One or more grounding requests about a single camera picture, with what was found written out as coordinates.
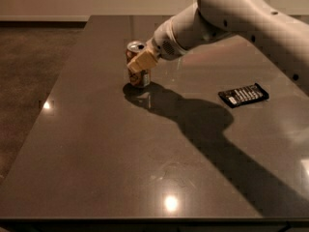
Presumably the black snack bar wrapper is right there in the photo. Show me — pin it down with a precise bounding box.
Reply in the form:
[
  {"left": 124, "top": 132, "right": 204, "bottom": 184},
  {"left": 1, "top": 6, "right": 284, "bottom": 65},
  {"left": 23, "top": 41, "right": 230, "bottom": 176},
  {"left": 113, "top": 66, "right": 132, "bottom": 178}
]
[{"left": 218, "top": 83, "right": 269, "bottom": 108}]

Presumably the orange soda can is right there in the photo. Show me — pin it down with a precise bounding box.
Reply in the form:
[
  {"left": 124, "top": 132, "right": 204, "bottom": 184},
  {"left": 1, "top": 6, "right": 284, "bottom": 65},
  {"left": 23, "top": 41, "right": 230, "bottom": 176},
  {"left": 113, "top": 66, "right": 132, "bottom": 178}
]
[{"left": 126, "top": 41, "right": 151, "bottom": 88}]

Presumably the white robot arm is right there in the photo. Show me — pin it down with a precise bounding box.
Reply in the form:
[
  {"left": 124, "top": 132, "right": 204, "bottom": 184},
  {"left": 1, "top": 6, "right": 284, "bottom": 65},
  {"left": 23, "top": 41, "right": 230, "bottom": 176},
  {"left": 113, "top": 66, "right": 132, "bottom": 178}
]
[{"left": 127, "top": 0, "right": 309, "bottom": 94}]

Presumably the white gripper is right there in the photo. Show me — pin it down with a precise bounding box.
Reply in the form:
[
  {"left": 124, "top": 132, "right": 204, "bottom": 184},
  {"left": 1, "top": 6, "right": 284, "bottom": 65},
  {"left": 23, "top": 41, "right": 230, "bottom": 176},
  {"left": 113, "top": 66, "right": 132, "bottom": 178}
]
[{"left": 127, "top": 17, "right": 187, "bottom": 73}]

